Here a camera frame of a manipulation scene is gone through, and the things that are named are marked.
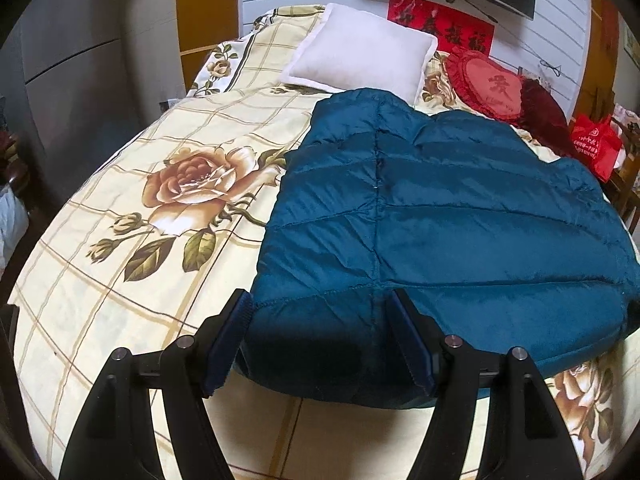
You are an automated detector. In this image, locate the dark red velvet cushion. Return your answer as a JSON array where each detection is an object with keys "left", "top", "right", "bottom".
[{"left": 518, "top": 78, "right": 576, "bottom": 158}]

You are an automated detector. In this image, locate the teal quilted down jacket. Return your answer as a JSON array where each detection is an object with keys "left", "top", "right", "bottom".
[{"left": 236, "top": 89, "right": 639, "bottom": 410}]

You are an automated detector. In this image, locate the cream floral plaid bedspread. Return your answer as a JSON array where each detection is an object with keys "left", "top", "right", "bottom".
[{"left": 10, "top": 6, "right": 639, "bottom": 479}]

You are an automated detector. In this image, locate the white plastic bag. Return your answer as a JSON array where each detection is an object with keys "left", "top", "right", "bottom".
[{"left": 0, "top": 184, "right": 29, "bottom": 275}]

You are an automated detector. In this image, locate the red heart-shaped cushion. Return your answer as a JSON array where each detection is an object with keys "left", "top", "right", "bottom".
[{"left": 444, "top": 49, "right": 523, "bottom": 124}]

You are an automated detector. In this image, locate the red shopping bag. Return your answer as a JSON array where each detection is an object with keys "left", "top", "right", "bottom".
[{"left": 570, "top": 114, "right": 624, "bottom": 182}]

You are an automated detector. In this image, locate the grey refrigerator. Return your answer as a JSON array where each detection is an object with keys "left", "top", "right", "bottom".
[{"left": 1, "top": 0, "right": 186, "bottom": 202}]

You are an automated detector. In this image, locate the wooden shelf rack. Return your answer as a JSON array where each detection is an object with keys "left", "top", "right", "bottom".
[{"left": 603, "top": 118, "right": 639, "bottom": 234}]

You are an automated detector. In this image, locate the red banner with characters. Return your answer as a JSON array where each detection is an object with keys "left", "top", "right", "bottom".
[{"left": 387, "top": 0, "right": 495, "bottom": 55}]

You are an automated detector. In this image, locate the white square pillow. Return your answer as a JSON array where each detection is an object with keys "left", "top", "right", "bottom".
[{"left": 280, "top": 3, "right": 438, "bottom": 105}]

